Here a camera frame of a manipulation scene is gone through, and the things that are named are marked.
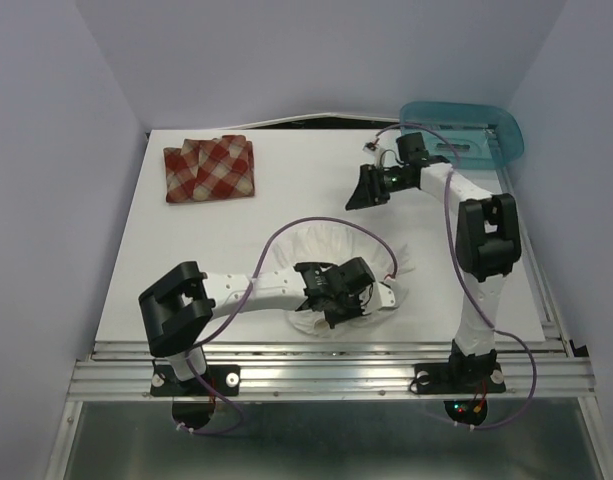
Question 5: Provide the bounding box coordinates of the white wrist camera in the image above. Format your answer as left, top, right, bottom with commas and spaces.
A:
366, 278, 408, 313
363, 140, 388, 168

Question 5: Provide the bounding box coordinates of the white cloth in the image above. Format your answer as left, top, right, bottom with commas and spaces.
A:
266, 221, 415, 339

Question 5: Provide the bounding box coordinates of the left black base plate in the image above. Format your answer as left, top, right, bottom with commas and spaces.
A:
150, 364, 240, 398

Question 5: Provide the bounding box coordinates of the teal plastic basket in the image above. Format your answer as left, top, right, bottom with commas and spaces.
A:
399, 101, 524, 170

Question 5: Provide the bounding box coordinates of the aluminium frame rail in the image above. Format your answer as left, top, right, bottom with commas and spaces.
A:
67, 341, 596, 402

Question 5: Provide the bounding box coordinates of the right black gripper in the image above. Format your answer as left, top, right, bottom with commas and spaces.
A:
345, 162, 414, 210

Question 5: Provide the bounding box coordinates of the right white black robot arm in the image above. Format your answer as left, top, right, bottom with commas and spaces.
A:
346, 133, 522, 395

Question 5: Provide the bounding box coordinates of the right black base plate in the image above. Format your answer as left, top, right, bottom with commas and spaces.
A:
409, 362, 507, 398

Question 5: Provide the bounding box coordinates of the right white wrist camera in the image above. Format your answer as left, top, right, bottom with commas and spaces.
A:
363, 140, 388, 168

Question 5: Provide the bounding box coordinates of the red checked skirt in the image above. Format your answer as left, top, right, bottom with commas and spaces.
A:
163, 135, 255, 204

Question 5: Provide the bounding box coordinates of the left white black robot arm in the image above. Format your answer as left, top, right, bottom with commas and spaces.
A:
138, 257, 391, 394

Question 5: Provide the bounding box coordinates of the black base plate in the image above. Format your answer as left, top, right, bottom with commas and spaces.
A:
150, 364, 240, 398
409, 362, 507, 398

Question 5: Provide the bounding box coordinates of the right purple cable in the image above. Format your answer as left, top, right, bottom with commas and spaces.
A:
363, 124, 539, 432

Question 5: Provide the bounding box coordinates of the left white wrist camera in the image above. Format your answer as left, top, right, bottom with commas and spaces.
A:
366, 278, 408, 313

